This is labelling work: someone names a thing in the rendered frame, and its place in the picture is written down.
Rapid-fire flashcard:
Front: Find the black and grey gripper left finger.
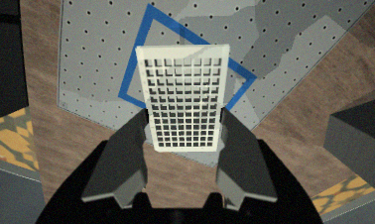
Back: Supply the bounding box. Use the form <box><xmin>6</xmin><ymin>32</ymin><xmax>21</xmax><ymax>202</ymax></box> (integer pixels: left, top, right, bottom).
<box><xmin>35</xmin><ymin>108</ymin><xmax>149</xmax><ymax>224</ymax></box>

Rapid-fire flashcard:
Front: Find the blue tape outline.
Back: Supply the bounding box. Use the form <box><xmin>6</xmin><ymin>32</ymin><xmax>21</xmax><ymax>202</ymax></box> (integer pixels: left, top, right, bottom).
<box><xmin>118</xmin><ymin>3</ymin><xmax>257</xmax><ymax>111</ymax></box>

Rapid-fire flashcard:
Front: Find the white well plate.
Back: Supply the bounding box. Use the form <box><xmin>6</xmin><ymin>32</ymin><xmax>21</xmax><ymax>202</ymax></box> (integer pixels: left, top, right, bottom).
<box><xmin>135</xmin><ymin>45</ymin><xmax>230</xmax><ymax>152</ymax></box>

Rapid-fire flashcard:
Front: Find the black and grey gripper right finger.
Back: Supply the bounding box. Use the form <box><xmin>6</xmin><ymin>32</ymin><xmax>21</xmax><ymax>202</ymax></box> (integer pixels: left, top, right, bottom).
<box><xmin>215</xmin><ymin>107</ymin><xmax>323</xmax><ymax>224</ymax></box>

